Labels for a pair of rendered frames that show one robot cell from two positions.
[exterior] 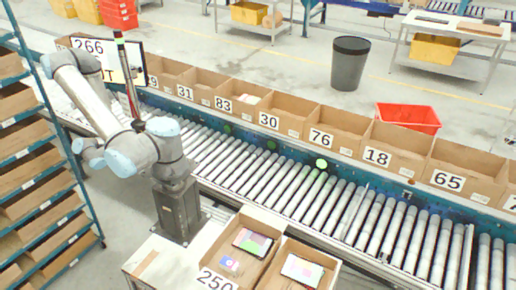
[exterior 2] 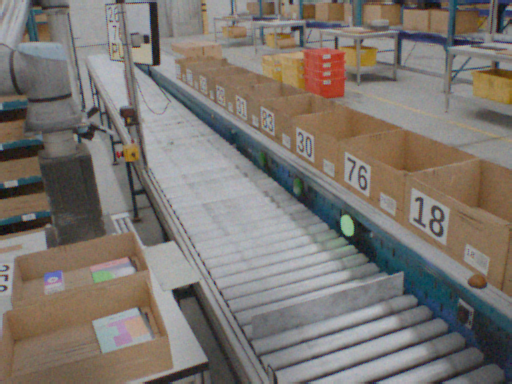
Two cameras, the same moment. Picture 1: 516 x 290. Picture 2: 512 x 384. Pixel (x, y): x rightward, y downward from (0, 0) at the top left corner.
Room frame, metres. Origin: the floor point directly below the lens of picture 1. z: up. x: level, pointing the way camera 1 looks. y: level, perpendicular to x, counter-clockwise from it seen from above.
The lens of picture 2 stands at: (0.42, -1.20, 1.59)
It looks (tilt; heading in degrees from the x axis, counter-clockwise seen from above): 23 degrees down; 40
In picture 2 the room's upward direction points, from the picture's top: 4 degrees counter-clockwise
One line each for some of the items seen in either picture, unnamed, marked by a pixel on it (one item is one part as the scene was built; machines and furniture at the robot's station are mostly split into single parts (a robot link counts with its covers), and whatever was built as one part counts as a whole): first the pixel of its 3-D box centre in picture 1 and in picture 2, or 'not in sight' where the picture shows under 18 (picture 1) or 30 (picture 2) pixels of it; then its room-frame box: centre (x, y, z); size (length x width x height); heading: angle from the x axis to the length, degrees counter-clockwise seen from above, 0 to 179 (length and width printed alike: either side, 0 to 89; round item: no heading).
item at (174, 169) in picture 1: (169, 159); (52, 108); (1.30, 0.43, 1.24); 0.19 x 0.19 x 0.10
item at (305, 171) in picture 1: (292, 188); (272, 251); (1.62, -0.25, 0.72); 0.52 x 0.05 x 0.05; 149
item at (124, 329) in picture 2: (302, 270); (124, 335); (0.99, -0.25, 0.78); 0.19 x 0.14 x 0.02; 65
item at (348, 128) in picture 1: (337, 130); (404, 172); (1.96, -0.57, 0.96); 0.39 x 0.29 x 0.17; 59
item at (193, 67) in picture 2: not in sight; (211, 75); (3.17, 1.46, 0.96); 0.39 x 0.29 x 0.17; 59
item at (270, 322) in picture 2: (355, 210); (331, 306); (1.41, -0.61, 0.76); 0.46 x 0.01 x 0.09; 149
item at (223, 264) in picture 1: (229, 265); (54, 286); (1.01, 0.12, 0.78); 0.10 x 0.06 x 0.05; 61
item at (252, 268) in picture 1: (242, 252); (81, 277); (1.08, 0.06, 0.80); 0.38 x 0.28 x 0.10; 151
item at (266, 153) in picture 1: (250, 171); (241, 215); (1.79, 0.03, 0.72); 0.52 x 0.05 x 0.05; 149
